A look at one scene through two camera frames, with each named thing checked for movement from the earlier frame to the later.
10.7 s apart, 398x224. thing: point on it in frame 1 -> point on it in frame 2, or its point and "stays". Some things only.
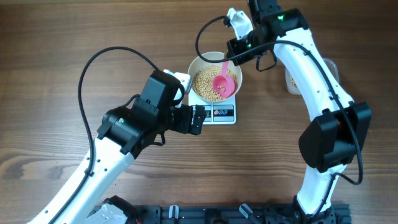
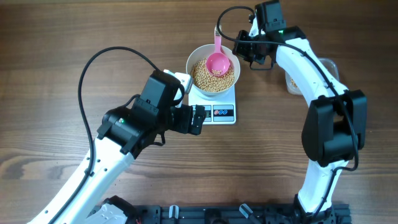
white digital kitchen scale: (219, 112) stays
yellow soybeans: (293, 81) stays
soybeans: (222, 88) -> (217, 72)
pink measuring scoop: (223, 86) -> (217, 63)
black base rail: (237, 214) stays
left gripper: (185, 126) stays
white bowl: (196, 65) -> (201, 52)
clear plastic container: (291, 82) stays
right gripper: (233, 48) stays
